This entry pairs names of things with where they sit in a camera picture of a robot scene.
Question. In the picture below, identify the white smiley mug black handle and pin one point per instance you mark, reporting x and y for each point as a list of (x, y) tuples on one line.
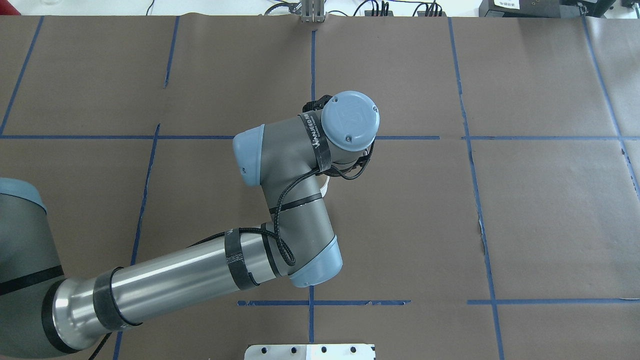
[(323, 181)]

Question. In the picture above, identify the white pedestal column with base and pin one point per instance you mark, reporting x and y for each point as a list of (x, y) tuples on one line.
[(322, 351)]

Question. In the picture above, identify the black computer box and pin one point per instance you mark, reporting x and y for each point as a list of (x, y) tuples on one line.
[(527, 9)]

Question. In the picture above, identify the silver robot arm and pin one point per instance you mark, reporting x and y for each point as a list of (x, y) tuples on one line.
[(46, 314)]

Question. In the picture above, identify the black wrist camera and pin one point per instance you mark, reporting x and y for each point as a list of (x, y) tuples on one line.
[(316, 105)]

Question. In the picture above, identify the aluminium frame post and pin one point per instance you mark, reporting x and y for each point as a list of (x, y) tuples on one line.
[(312, 11)]

